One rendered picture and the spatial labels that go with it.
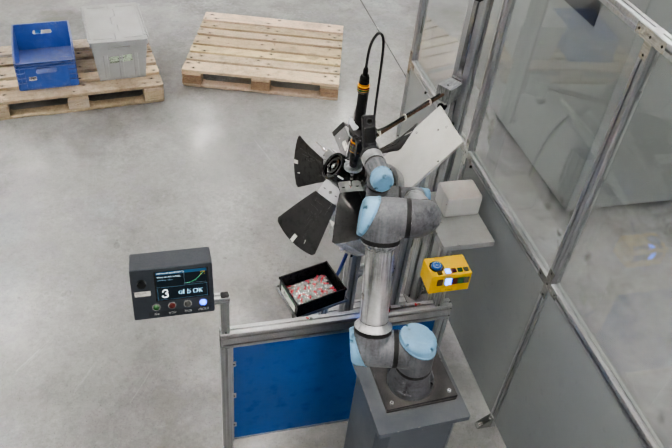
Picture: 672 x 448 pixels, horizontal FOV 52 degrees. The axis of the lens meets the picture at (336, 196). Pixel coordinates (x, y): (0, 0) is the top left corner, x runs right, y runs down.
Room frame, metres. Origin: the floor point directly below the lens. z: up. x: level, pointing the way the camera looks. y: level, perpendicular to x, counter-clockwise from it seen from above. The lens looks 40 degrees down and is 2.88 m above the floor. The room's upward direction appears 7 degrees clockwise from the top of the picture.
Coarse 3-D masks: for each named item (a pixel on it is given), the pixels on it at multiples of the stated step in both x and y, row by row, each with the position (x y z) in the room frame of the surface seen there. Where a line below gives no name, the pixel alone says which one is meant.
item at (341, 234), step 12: (348, 192) 2.05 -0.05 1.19; (360, 192) 2.05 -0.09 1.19; (348, 204) 1.99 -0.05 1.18; (360, 204) 1.99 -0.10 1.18; (336, 216) 1.94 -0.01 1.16; (348, 216) 1.93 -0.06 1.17; (336, 228) 1.89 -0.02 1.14; (348, 228) 1.88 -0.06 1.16; (336, 240) 1.84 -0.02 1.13; (348, 240) 1.83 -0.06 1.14
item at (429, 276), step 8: (448, 256) 1.88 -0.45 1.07; (456, 256) 1.89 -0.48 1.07; (424, 264) 1.84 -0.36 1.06; (448, 264) 1.84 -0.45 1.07; (456, 264) 1.85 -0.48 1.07; (464, 264) 1.85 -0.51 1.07; (424, 272) 1.83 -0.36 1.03; (432, 272) 1.79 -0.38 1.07; (456, 272) 1.80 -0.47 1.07; (464, 272) 1.81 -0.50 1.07; (424, 280) 1.81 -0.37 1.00; (432, 280) 1.76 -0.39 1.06; (432, 288) 1.77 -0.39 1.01; (440, 288) 1.78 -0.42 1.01; (448, 288) 1.79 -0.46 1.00; (456, 288) 1.80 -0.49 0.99; (464, 288) 1.81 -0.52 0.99
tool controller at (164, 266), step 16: (144, 256) 1.55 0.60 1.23; (160, 256) 1.56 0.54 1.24; (176, 256) 1.56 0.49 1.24; (192, 256) 1.57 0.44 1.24; (208, 256) 1.57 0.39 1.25; (144, 272) 1.47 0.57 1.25; (160, 272) 1.48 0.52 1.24; (176, 272) 1.50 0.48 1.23; (192, 272) 1.51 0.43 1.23; (208, 272) 1.53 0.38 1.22; (144, 288) 1.46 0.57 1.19; (176, 288) 1.48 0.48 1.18; (192, 288) 1.50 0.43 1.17; (208, 288) 1.51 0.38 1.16; (144, 304) 1.44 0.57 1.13; (160, 304) 1.45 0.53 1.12; (176, 304) 1.47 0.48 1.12; (192, 304) 1.48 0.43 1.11; (208, 304) 1.49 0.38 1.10
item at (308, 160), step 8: (296, 144) 2.44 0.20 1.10; (304, 144) 2.39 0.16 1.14; (296, 152) 2.42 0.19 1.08; (304, 152) 2.37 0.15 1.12; (312, 152) 2.33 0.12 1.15; (304, 160) 2.35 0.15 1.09; (312, 160) 2.31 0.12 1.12; (320, 160) 2.28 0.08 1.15; (296, 168) 2.38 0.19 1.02; (304, 168) 2.34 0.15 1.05; (312, 168) 2.31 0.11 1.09; (320, 168) 2.27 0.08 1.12; (296, 176) 2.37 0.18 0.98; (304, 176) 2.34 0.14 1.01; (312, 176) 2.30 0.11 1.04; (320, 176) 2.27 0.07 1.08; (296, 184) 2.35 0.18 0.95; (304, 184) 2.33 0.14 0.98
